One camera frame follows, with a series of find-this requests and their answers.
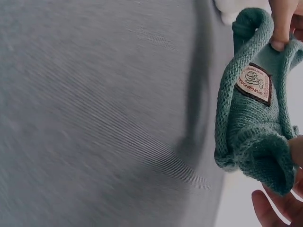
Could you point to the person's left hand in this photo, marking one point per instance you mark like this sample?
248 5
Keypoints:
280 21

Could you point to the person's left fingers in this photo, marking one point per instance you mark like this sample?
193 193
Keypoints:
280 23

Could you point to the person's right hand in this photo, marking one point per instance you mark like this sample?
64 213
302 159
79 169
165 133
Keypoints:
296 208

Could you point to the white soft object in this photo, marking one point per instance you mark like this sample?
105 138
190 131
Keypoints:
226 11

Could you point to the green knitted sock with label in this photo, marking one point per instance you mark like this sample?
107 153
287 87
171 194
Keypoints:
251 118

